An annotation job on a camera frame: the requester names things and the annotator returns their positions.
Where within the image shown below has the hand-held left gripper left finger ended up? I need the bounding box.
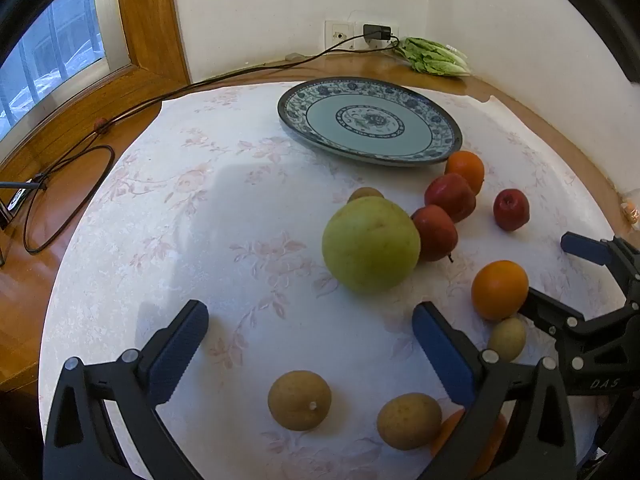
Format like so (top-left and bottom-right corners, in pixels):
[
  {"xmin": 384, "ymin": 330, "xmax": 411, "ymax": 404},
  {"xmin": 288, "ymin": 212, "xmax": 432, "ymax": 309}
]
[{"xmin": 42, "ymin": 300, "xmax": 210, "ymax": 480}]

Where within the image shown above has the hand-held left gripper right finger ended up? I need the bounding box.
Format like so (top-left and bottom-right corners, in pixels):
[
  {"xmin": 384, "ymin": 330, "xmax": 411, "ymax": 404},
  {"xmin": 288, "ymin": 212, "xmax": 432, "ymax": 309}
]
[{"xmin": 411, "ymin": 301, "xmax": 581, "ymax": 480}]

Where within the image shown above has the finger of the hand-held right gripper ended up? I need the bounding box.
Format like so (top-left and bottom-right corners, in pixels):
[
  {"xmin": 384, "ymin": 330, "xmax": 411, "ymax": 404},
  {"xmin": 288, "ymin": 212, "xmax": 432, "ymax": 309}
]
[
  {"xmin": 517, "ymin": 287, "xmax": 586, "ymax": 341},
  {"xmin": 560, "ymin": 231, "xmax": 640, "ymax": 311}
]

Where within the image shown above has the brown kiwi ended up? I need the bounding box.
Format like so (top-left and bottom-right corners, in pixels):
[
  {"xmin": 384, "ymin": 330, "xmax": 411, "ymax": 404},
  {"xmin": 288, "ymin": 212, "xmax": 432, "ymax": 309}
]
[
  {"xmin": 347, "ymin": 186, "xmax": 385, "ymax": 204},
  {"xmin": 267, "ymin": 370, "xmax": 332, "ymax": 432},
  {"xmin": 376, "ymin": 392, "xmax": 443, "ymax": 451},
  {"xmin": 487, "ymin": 316, "xmax": 527, "ymax": 363}
]

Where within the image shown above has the orange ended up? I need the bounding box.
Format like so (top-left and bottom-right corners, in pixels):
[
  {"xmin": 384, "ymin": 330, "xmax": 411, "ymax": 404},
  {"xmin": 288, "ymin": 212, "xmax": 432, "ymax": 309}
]
[
  {"xmin": 429, "ymin": 407, "xmax": 508, "ymax": 478},
  {"xmin": 444, "ymin": 150, "xmax": 486, "ymax": 196},
  {"xmin": 471, "ymin": 260, "xmax": 530, "ymax": 322}
]

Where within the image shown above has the red apple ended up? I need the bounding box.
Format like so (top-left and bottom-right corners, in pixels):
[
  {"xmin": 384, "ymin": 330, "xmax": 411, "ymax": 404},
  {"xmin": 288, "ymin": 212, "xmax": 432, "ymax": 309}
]
[
  {"xmin": 424, "ymin": 172, "xmax": 477, "ymax": 223},
  {"xmin": 493, "ymin": 188, "xmax": 531, "ymax": 232},
  {"xmin": 411, "ymin": 204, "xmax": 459, "ymax": 263}
]

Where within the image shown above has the large green pomelo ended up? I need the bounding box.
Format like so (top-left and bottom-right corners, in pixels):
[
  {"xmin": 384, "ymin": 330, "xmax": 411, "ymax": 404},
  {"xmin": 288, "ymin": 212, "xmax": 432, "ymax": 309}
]
[{"xmin": 321, "ymin": 196, "xmax": 422, "ymax": 295}]

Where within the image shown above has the blue patterned ceramic plate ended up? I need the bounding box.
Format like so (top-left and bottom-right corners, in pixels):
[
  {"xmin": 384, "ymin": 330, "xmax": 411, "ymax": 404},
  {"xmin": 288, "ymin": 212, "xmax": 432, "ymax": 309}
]
[{"xmin": 277, "ymin": 76, "xmax": 464, "ymax": 167}]

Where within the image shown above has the white floral tablecloth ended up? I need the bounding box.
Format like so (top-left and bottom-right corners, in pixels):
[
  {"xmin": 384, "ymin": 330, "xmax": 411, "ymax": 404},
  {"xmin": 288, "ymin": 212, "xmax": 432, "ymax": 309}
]
[{"xmin": 37, "ymin": 81, "xmax": 626, "ymax": 480}]

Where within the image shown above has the black electronic device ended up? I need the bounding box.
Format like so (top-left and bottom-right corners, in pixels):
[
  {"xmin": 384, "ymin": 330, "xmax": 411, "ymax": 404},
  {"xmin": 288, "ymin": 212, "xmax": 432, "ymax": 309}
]
[{"xmin": 0, "ymin": 177, "xmax": 48, "ymax": 231}]

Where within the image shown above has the green lettuce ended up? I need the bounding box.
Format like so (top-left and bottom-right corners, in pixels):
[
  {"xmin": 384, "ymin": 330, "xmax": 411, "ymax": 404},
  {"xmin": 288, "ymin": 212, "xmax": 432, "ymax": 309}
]
[{"xmin": 392, "ymin": 36, "xmax": 472, "ymax": 77}]

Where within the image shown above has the black power cable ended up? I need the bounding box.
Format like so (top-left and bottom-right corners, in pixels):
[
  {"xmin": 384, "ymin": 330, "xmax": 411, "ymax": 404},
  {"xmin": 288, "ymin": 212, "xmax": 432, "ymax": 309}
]
[{"xmin": 22, "ymin": 34, "xmax": 401, "ymax": 255}]

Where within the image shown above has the white wall socket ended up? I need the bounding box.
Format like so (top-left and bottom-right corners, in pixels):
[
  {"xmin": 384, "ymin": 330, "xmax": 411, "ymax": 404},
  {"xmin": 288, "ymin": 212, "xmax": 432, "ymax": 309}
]
[{"xmin": 325, "ymin": 20, "xmax": 401, "ymax": 52}]

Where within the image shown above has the wooden window frame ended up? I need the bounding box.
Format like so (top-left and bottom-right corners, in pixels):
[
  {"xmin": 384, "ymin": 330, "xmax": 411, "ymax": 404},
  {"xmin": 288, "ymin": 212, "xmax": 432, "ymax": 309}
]
[{"xmin": 115, "ymin": 0, "xmax": 192, "ymax": 86}]

